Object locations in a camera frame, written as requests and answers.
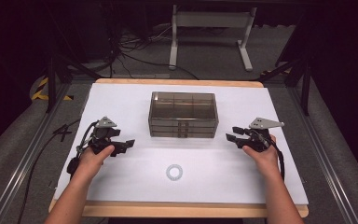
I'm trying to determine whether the black metal stand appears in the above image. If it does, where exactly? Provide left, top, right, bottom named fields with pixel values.
left=45, top=54, right=102, bottom=114
left=260, top=52, right=312, bottom=117

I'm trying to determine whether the bundle of floor cables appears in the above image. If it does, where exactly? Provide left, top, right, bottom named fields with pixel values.
left=105, top=22, right=200, bottom=80

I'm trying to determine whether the white ring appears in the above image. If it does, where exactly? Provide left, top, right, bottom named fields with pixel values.
left=165, top=163, right=184, bottom=181

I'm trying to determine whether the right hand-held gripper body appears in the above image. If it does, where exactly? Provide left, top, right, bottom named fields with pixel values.
left=243, top=117, right=285, bottom=153

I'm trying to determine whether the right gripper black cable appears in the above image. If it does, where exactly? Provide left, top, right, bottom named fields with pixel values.
left=262, top=136, right=286, bottom=182

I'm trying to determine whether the transparent grey drawer cabinet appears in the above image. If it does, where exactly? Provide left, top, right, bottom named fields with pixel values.
left=147, top=91, right=220, bottom=139

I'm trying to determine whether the transparent grey drawer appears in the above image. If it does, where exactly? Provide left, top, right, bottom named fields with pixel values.
left=149, top=125, right=217, bottom=133
left=150, top=131, right=216, bottom=139
left=148, top=117, right=219, bottom=128

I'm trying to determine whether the yellow and black floor tape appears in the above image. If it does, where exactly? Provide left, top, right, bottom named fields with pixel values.
left=31, top=77, right=75, bottom=102

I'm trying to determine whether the white metal stand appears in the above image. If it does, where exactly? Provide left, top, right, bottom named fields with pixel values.
left=168, top=4, right=257, bottom=72

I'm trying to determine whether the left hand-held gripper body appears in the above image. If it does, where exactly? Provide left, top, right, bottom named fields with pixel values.
left=87, top=116, right=120, bottom=155

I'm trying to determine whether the person's left hand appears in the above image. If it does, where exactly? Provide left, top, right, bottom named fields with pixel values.
left=74, top=144, right=116, bottom=181

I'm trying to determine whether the white paper sheet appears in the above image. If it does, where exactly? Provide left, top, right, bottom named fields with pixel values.
left=53, top=83, right=310, bottom=205

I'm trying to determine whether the aluminium rail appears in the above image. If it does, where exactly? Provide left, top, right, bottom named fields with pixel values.
left=287, top=87, right=358, bottom=224
left=0, top=83, right=73, bottom=224

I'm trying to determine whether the wooden table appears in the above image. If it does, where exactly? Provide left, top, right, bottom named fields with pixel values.
left=48, top=77, right=310, bottom=218

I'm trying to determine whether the person's right hand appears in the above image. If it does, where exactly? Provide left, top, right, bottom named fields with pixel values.
left=241, top=133, right=282, bottom=180

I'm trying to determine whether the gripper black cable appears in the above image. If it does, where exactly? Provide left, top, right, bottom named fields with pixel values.
left=17, top=119, right=99, bottom=224
left=262, top=136, right=286, bottom=182

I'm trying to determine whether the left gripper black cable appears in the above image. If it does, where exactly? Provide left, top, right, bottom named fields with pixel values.
left=17, top=119, right=99, bottom=224

